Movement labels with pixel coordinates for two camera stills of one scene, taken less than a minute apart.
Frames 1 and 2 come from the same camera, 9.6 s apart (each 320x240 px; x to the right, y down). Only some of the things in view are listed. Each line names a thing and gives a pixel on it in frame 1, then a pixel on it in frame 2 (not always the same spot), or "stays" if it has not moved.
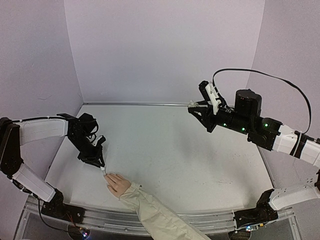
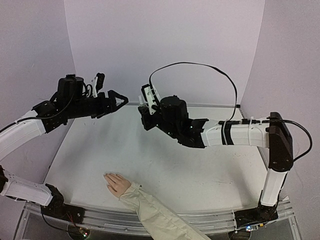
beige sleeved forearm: (158, 221) stays
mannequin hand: (116, 183) stays
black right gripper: (211, 120) to (146, 118)
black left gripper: (94, 159) to (105, 109)
